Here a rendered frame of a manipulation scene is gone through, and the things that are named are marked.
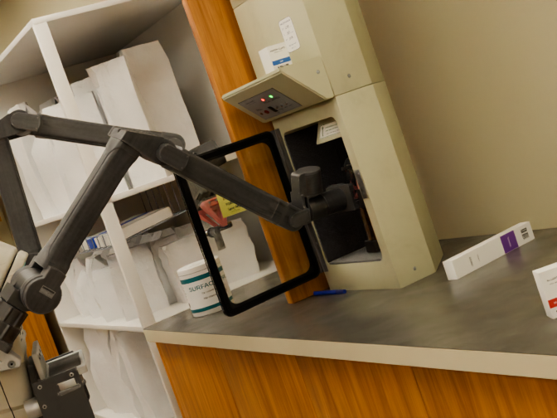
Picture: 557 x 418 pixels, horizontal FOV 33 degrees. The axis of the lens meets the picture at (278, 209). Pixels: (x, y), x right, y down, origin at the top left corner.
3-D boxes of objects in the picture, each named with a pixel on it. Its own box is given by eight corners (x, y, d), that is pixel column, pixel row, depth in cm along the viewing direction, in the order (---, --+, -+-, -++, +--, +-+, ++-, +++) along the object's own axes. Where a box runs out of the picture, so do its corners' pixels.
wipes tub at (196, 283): (223, 301, 292) (206, 256, 291) (241, 301, 280) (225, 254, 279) (186, 318, 286) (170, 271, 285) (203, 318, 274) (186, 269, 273)
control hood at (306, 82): (270, 121, 244) (258, 84, 243) (335, 96, 216) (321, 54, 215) (233, 133, 239) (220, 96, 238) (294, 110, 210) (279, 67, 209)
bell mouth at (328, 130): (359, 128, 245) (352, 108, 245) (398, 116, 230) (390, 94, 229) (303, 148, 237) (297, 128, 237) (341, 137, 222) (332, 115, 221)
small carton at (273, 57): (284, 70, 224) (276, 46, 224) (293, 65, 220) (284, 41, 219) (266, 75, 222) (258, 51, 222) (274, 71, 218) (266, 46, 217)
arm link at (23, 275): (-6, 301, 193) (2, 308, 188) (22, 259, 194) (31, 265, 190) (31, 321, 198) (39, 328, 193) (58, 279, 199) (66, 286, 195)
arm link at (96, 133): (13, 135, 240) (8, 130, 229) (16, 114, 240) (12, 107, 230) (181, 160, 247) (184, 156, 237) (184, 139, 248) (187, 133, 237)
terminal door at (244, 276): (322, 274, 245) (271, 128, 242) (226, 319, 229) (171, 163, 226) (320, 274, 246) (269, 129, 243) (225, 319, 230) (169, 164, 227)
